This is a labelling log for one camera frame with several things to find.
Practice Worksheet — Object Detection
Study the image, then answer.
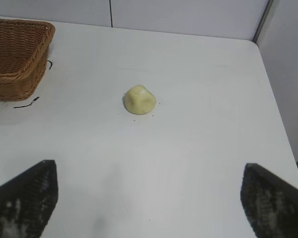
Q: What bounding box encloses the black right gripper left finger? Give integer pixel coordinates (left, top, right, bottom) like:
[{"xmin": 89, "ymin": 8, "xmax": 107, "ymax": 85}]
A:
[{"xmin": 0, "ymin": 159, "xmax": 59, "ymax": 238}]

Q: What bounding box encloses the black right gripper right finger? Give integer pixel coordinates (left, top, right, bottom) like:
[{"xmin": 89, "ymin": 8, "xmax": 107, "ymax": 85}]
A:
[{"xmin": 240, "ymin": 163, "xmax": 298, "ymax": 238}]

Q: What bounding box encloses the pale yellow egg yolk pastry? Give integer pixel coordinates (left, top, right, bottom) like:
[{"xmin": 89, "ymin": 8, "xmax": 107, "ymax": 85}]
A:
[{"xmin": 124, "ymin": 84, "xmax": 157, "ymax": 116}]

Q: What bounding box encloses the brown woven wicker basket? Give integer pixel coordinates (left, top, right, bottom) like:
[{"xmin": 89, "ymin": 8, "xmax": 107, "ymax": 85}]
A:
[{"xmin": 0, "ymin": 18, "xmax": 56, "ymax": 102}]

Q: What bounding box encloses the grey metal partition post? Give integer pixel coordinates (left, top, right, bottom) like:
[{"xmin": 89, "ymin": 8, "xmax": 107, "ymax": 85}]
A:
[{"xmin": 252, "ymin": 0, "xmax": 274, "ymax": 43}]

